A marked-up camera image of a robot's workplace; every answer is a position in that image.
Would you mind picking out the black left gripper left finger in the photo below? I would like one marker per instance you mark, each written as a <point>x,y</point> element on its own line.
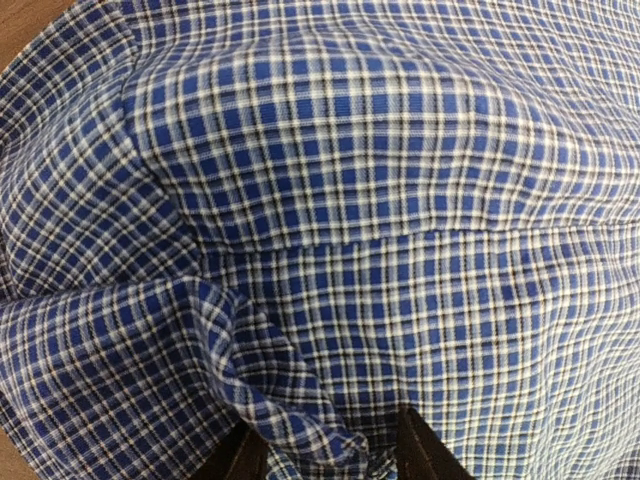
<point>242,454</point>

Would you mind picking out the blue checked shirt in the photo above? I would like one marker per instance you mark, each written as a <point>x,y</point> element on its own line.
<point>305,216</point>

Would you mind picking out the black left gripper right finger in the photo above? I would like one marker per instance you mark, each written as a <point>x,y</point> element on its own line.
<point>420,454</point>

